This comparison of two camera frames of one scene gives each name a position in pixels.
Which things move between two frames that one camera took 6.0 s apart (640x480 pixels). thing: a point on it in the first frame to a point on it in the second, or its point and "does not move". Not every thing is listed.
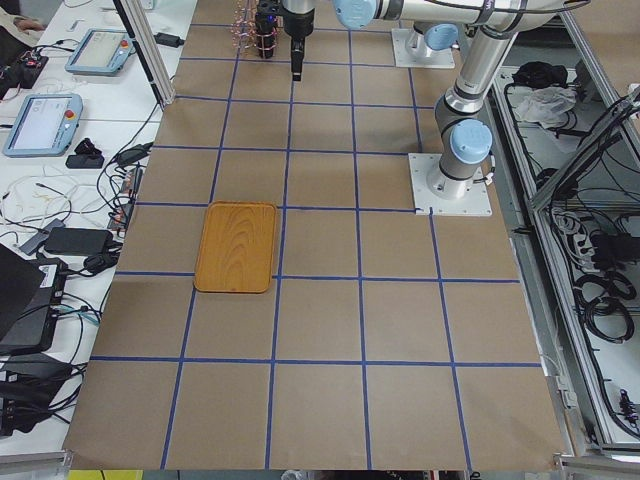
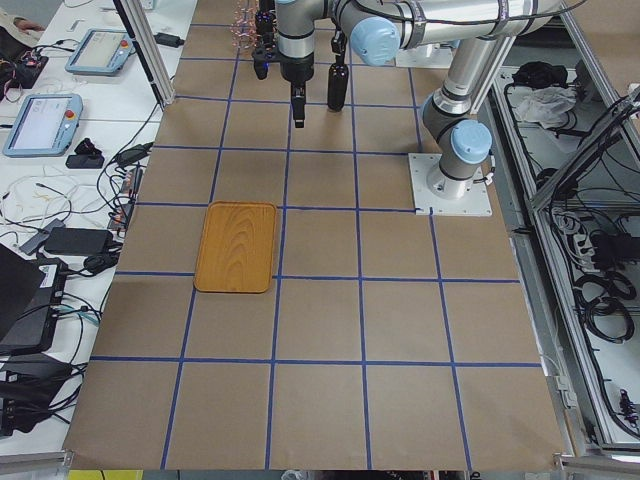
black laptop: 30,293 does not move
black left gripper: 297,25 to 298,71
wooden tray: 237,247 does not move
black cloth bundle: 541,75 does not move
